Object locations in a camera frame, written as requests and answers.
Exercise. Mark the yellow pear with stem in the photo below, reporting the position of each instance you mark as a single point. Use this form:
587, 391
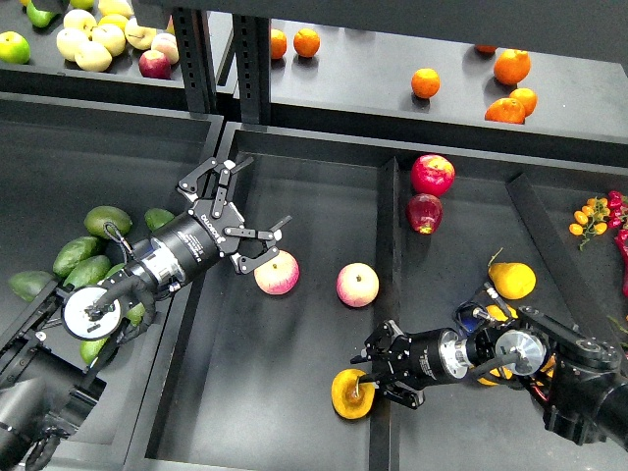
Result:
351, 398

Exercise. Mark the large orange right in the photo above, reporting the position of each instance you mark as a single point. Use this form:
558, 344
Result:
512, 66

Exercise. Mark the yellow pear top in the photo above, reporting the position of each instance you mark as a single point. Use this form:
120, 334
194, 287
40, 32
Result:
512, 280

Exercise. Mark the red apple upper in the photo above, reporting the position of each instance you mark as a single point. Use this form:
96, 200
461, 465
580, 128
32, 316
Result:
432, 174

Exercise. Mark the pink apple left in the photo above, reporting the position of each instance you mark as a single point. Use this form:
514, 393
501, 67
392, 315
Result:
279, 275

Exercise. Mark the pink apple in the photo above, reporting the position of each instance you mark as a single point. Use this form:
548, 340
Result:
357, 285
279, 275

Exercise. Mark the pink apple right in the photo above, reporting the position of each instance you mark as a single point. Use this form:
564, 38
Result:
357, 285

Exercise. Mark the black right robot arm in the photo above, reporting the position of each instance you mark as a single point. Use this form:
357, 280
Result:
575, 379

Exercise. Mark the orange on shelf left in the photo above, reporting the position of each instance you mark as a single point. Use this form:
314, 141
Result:
278, 44

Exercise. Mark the front orange right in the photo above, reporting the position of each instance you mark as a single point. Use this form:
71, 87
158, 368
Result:
506, 110

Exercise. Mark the orange on shelf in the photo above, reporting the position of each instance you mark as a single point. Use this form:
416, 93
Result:
278, 44
425, 83
306, 42

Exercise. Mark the red apple on shelf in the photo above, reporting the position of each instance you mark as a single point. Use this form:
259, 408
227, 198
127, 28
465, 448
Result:
154, 64

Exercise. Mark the small orange right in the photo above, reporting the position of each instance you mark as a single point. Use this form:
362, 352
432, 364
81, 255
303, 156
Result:
527, 97

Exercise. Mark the green apple on shelf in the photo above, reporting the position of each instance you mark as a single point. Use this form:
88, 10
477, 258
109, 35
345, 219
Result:
14, 48

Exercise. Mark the black shelf post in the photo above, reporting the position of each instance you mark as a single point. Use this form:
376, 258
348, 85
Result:
252, 52

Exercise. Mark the orange cherry tomato bunch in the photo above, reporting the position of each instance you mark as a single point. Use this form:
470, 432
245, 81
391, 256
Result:
590, 220

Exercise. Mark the green avocado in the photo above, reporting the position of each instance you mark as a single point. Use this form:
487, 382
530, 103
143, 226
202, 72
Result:
97, 217
75, 251

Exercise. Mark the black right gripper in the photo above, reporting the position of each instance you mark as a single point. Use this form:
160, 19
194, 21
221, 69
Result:
434, 359

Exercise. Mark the orange on shelf centre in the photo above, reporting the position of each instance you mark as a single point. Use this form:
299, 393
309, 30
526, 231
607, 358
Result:
425, 83

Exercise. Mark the black centre tray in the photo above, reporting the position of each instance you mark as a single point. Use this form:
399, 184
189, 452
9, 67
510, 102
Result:
250, 389

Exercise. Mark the green avocado left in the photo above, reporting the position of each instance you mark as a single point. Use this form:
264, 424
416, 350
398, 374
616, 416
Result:
75, 251

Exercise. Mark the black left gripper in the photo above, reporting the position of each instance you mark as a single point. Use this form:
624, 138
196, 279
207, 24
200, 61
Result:
195, 240

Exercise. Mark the green avocado top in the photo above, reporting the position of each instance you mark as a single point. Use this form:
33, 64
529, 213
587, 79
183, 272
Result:
97, 217

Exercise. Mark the yellow pear middle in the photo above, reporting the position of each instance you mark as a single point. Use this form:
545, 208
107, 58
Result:
497, 313

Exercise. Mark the black tray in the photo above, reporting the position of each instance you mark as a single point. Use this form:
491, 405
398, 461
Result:
59, 159
250, 389

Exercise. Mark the dark red apple lower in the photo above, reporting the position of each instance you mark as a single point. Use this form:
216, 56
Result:
424, 213

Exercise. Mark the black left tray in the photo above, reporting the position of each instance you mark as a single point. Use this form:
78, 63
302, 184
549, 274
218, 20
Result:
59, 159

